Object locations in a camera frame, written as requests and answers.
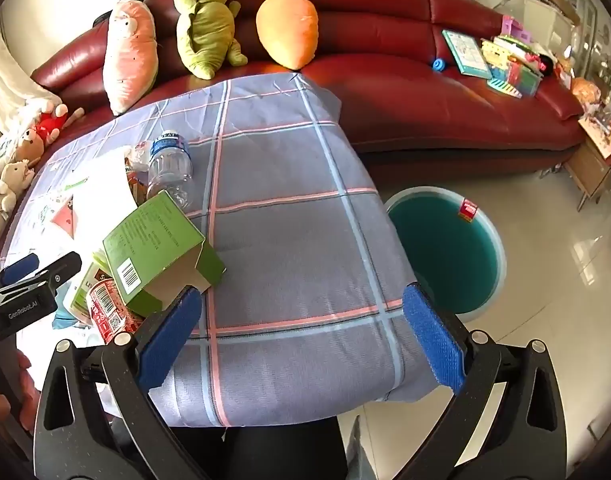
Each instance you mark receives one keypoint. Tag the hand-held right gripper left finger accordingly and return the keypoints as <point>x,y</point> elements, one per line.
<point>170,340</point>

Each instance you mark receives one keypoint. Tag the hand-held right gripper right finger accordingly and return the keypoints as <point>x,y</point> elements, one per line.
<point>435,340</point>

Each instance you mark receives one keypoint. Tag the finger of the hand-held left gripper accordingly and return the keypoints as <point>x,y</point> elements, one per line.
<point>55,270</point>
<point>18,267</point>

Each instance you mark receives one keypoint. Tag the white green cardboard box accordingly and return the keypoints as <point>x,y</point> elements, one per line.
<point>83,285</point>

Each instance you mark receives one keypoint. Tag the blue white snack wrapper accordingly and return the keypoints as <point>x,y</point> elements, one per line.
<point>64,307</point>

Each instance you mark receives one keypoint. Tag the teal round bin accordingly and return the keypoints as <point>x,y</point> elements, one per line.
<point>435,255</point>

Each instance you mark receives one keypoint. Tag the green clear snack wrapper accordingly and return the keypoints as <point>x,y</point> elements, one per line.
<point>78,182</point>

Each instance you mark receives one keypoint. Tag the red snack packet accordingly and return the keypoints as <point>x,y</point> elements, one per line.
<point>105,310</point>

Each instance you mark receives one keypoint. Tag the white paper sheet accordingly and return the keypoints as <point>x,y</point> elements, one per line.
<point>100,185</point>

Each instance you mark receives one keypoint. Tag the orange snack packet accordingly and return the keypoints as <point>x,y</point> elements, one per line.
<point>135,180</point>

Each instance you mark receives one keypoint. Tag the brown teddy bear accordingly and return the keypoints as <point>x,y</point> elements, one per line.
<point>28,147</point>

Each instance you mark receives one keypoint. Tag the red label sticker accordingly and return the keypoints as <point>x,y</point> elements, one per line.
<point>468,210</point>

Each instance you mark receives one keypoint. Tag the red plush toy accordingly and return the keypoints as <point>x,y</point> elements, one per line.
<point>53,125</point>

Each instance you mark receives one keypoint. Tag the plaid grey cloth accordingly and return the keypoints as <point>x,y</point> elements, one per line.
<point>285,240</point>

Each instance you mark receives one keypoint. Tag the clear plastic water bottle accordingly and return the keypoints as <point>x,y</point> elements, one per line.
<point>170,170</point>

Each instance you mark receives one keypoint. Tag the cream curtain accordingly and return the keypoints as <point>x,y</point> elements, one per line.
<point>10,75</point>

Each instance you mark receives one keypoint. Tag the pink carrot plush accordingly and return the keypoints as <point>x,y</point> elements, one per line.
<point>130,55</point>

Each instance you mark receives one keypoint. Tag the wooden side table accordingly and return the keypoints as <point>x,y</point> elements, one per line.
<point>593,160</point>

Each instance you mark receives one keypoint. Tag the dark red leather sofa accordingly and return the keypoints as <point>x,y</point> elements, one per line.
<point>385,90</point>

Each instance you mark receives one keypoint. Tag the blue toy wheel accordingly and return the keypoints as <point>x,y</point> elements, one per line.
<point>439,65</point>

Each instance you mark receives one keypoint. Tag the green plush animal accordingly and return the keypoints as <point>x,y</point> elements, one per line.
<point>205,30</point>

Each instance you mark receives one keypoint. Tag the teal picture book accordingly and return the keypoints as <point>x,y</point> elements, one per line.
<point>465,52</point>

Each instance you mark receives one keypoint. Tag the orange bag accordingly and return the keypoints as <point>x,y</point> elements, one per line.
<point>585,91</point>

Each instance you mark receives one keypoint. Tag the orange carrot plush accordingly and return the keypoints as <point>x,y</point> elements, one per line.
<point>288,25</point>

